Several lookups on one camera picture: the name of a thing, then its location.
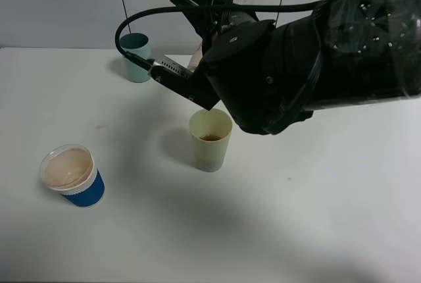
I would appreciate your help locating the teal plastic cup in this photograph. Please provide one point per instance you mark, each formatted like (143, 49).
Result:
(138, 44)

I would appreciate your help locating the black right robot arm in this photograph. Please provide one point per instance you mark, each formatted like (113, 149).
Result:
(346, 52)

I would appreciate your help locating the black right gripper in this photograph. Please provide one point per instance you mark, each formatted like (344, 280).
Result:
(250, 79)

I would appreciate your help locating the light green plastic cup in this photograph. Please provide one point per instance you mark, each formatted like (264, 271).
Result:
(211, 132)

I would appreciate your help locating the clear plastic drink bottle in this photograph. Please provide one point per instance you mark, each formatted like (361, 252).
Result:
(195, 58)

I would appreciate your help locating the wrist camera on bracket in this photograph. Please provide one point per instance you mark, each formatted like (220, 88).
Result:
(182, 81)

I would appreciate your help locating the blue sleeved paper cup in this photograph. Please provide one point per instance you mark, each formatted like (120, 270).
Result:
(70, 171)

